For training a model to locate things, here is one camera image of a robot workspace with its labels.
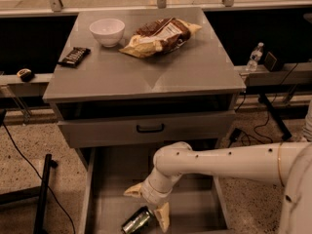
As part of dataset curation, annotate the small black box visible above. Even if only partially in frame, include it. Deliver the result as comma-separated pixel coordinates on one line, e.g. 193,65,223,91
264,52,284,72

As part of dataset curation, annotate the black drawer handle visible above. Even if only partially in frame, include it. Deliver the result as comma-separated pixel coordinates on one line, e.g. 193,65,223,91
136,124,165,134

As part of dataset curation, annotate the clear water bottle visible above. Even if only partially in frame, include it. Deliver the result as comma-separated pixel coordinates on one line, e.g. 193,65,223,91
246,42,264,71

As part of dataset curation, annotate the round yellow black tape measure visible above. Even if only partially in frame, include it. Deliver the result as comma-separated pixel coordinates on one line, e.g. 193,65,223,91
17,68,34,82

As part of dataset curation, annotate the grey drawer cabinet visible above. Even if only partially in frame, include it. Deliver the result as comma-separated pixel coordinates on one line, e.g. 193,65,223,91
42,7,247,161

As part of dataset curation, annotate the black floor cable left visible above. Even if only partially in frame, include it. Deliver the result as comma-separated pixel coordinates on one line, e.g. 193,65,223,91
1,120,77,234

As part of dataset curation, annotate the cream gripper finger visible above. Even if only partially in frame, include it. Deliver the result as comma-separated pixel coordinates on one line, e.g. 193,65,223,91
154,202,170,233
124,183,142,198

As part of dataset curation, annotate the white bowl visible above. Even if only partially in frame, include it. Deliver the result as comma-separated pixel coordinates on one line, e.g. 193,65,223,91
89,19,125,47

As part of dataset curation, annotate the black floor cable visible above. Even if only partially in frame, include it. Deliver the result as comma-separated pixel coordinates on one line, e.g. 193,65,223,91
217,61,300,154
1,120,77,234

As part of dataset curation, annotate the brown chip bag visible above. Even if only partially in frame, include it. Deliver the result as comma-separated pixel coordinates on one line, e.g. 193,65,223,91
120,18,202,59

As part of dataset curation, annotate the green soda can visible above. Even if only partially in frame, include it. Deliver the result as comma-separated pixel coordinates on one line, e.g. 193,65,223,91
121,206,154,234

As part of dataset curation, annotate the closed grey top drawer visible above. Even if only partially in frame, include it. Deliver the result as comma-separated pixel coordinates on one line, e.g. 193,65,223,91
58,110,235,148

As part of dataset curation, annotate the black power adapter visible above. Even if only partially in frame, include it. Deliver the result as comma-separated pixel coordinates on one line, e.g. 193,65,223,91
229,128,242,142

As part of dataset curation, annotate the black chocolate bar pack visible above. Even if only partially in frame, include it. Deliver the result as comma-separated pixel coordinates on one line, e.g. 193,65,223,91
58,47,91,67

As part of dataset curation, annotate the black stand leg right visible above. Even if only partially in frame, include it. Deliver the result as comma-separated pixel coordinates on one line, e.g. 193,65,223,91
258,94,292,140

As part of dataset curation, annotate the black floor cable right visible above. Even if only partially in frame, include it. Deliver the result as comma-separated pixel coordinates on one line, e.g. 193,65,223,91
217,61,300,154

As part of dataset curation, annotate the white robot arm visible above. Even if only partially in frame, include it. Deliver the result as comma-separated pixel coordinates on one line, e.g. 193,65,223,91
124,141,312,234

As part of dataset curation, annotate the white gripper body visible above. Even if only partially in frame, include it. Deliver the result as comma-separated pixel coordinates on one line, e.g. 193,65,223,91
140,169,181,206

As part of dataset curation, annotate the black metal stand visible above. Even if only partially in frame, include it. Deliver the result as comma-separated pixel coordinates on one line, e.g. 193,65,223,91
0,154,58,234

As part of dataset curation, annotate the open grey middle drawer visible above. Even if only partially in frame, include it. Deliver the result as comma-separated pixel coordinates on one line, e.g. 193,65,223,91
78,144,235,234

